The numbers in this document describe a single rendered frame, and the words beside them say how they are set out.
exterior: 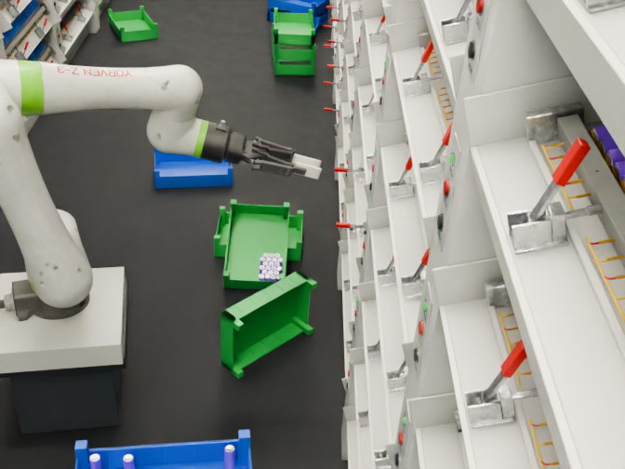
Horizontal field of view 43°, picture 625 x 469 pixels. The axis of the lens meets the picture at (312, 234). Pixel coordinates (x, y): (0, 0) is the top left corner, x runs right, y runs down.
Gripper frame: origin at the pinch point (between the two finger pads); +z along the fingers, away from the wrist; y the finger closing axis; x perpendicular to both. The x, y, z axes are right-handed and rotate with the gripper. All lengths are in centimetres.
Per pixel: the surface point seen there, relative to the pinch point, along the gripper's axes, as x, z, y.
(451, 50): -67, -3, -85
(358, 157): 7.4, 17.9, 26.2
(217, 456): 20, -11, -77
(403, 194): -30, 8, -56
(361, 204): 7.7, 17.2, 1.8
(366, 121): -11.1, 12.8, 10.9
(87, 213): 82, -59, 72
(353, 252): 26.5, 21.8, 6.8
